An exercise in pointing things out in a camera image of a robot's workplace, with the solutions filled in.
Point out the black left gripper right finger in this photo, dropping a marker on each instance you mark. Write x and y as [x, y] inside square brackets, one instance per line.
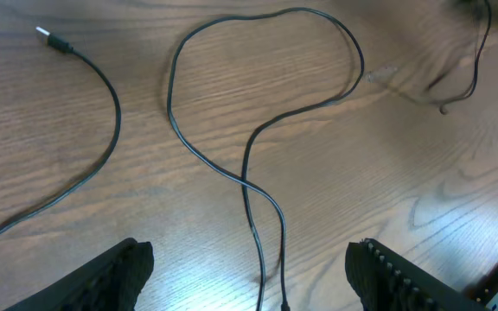
[384, 280]

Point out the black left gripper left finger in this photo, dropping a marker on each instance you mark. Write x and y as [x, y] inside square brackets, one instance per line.
[111, 281]

